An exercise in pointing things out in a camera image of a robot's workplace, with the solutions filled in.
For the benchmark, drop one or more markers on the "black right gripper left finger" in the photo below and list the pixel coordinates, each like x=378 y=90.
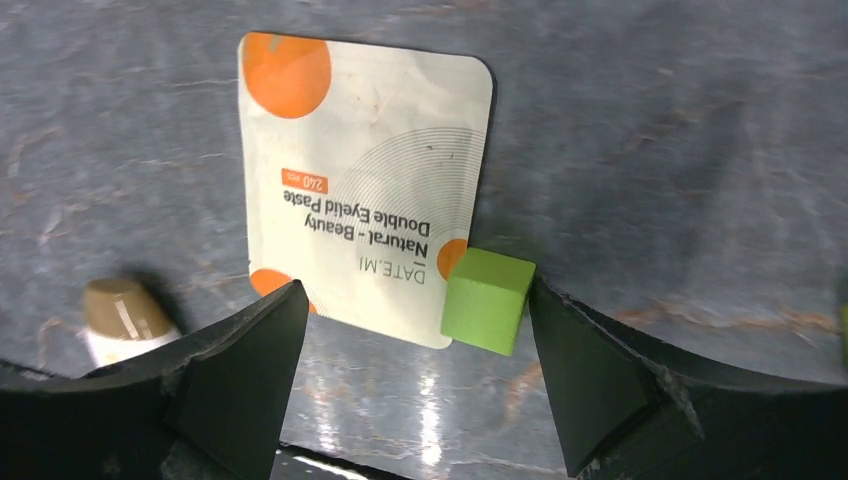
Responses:
x=232 y=398

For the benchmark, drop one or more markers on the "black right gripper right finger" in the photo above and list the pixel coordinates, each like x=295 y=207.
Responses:
x=596 y=390

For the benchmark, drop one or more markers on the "small green cube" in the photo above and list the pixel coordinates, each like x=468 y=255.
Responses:
x=485 y=300

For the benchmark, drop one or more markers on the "white orange sachet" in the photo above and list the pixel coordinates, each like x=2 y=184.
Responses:
x=361 y=167

